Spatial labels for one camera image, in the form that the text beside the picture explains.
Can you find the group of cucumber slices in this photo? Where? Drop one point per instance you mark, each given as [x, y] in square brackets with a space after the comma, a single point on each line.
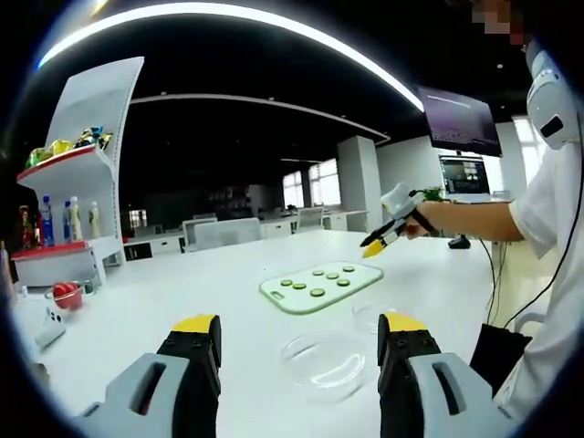
[316, 292]

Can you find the clear glass petri dish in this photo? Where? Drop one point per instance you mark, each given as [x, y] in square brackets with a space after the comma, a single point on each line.
[365, 315]

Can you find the person's right hand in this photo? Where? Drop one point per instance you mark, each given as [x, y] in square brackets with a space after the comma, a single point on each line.
[422, 226]

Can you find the red round object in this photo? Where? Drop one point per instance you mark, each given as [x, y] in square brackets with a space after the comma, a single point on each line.
[67, 294]

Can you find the row of colourful snack packets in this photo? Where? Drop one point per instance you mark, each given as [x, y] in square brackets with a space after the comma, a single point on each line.
[68, 148]

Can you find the white chair backrest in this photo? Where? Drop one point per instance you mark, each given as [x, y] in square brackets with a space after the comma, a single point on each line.
[196, 228]
[228, 232]

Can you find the silver laptop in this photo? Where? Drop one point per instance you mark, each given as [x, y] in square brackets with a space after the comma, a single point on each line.
[463, 175]

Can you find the black computer mouse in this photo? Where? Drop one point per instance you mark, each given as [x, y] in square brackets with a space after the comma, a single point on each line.
[458, 242]

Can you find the long ceiling light strip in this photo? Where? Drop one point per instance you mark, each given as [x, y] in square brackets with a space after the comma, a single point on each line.
[219, 20]

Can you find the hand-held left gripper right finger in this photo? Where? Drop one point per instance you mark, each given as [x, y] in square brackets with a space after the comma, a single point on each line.
[433, 392]

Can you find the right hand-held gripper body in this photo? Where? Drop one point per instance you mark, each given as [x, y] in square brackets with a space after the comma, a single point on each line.
[401, 201]

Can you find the white display shelf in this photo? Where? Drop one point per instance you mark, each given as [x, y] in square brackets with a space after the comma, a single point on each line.
[91, 137]

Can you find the white mesh office chair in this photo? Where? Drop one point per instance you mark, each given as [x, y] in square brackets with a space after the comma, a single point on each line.
[310, 218]

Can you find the green potted plant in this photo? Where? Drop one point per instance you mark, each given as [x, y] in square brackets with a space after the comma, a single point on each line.
[433, 194]

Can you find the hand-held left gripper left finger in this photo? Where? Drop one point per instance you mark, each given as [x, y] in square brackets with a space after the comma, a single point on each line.
[150, 392]

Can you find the large dark monitor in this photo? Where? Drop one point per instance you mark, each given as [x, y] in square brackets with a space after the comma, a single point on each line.
[461, 121]

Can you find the white green-edged cutting board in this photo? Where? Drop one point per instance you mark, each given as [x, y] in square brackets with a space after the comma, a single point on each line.
[360, 283]

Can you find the person's white t-shirt torso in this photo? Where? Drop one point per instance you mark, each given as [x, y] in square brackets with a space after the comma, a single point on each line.
[552, 255]

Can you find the clear glass petri dish lid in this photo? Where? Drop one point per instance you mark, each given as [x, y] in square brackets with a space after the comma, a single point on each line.
[319, 365]

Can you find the glass bowl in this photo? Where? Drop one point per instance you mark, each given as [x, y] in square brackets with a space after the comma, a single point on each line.
[86, 287]

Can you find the blue drink bottle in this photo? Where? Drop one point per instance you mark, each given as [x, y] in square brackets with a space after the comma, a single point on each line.
[47, 221]

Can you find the white smartphone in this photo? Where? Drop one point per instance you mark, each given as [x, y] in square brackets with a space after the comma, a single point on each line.
[50, 326]

